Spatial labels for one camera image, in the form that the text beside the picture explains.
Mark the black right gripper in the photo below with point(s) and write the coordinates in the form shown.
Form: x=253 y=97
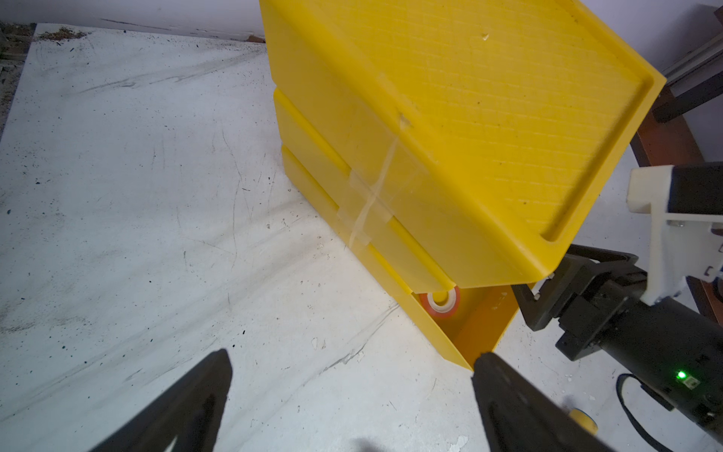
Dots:
x=673 y=352

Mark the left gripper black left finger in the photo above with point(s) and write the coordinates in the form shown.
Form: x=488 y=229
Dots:
x=186 y=417

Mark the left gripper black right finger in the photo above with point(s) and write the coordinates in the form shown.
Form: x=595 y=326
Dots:
x=517 y=417

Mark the yellow bottom drawer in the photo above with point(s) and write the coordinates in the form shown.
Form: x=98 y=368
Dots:
x=476 y=328

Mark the red tape roll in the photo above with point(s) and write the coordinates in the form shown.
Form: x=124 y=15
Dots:
x=441 y=308

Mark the yellow plastic drawer cabinet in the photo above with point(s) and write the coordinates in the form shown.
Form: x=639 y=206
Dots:
x=463 y=142

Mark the blue yellow garden fork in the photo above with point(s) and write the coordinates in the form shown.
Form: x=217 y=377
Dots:
x=584 y=421

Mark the brown wooden step shelf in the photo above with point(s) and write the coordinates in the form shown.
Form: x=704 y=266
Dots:
x=664 y=138

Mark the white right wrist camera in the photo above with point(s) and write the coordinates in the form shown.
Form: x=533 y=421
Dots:
x=685 y=206

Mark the aluminium frame rail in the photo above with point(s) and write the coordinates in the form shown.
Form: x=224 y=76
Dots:
x=694 y=60

